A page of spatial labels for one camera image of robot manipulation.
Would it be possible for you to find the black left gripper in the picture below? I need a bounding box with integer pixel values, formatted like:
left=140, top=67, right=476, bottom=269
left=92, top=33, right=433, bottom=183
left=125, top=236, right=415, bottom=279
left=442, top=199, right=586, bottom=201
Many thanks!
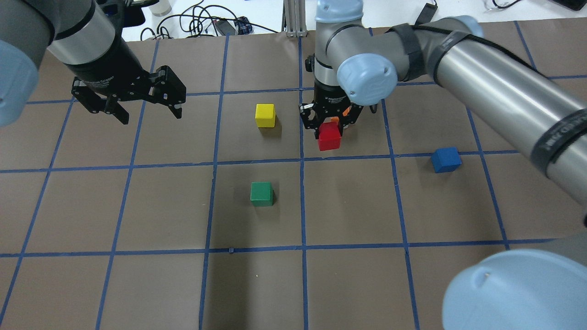
left=71, top=64, right=187, bottom=125

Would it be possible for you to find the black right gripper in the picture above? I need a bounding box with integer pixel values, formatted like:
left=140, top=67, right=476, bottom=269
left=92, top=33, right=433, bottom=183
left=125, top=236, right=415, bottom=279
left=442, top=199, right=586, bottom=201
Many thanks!
left=299, top=87, right=364, bottom=140

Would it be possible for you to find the red wooden block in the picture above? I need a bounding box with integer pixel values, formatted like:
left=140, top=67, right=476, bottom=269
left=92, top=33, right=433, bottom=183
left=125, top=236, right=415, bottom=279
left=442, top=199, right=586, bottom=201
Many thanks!
left=317, top=121, right=342, bottom=152

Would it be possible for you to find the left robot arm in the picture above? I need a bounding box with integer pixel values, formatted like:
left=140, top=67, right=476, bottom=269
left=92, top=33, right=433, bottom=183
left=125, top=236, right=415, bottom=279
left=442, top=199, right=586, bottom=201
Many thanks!
left=0, top=0, right=187, bottom=126

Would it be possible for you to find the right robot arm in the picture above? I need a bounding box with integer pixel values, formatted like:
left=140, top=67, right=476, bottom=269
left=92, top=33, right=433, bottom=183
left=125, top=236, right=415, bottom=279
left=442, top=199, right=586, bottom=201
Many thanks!
left=299, top=0, right=587, bottom=330

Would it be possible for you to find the yellow wooden block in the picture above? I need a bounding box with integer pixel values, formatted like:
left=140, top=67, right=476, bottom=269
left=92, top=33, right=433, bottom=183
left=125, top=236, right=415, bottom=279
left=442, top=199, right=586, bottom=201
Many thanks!
left=255, top=103, right=277, bottom=128

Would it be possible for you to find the green wooden block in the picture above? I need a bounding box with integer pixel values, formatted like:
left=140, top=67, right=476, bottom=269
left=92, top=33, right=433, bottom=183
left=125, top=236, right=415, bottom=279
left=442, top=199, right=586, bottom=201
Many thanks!
left=250, top=181, right=273, bottom=207

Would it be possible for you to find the blue wooden block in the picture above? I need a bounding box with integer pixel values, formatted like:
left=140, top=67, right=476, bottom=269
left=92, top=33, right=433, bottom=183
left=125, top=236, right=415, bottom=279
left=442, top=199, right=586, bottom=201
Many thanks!
left=431, top=147, right=463, bottom=173

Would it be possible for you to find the black power adapter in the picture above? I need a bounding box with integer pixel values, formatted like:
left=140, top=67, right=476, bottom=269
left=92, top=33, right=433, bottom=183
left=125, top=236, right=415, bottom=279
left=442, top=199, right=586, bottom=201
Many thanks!
left=414, top=2, right=438, bottom=25

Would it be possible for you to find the aluminium frame post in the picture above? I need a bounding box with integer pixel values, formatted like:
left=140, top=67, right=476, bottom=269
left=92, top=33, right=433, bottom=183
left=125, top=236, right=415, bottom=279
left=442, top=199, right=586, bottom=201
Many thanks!
left=282, top=0, right=307, bottom=38

